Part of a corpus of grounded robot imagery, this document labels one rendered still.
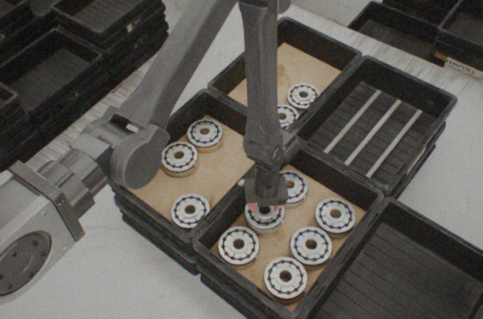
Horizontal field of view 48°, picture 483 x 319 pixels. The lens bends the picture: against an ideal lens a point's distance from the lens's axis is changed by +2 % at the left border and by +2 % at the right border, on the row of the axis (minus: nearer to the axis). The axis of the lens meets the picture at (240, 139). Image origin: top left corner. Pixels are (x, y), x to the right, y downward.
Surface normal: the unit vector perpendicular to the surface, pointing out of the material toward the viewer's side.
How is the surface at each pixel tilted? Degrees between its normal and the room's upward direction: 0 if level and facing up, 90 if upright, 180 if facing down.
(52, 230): 90
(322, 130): 0
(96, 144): 10
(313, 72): 0
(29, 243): 90
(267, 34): 83
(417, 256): 0
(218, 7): 78
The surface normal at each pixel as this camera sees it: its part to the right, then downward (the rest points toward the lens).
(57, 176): 0.13, -0.51
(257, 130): -0.61, 0.52
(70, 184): 0.50, -0.18
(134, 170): 0.79, 0.36
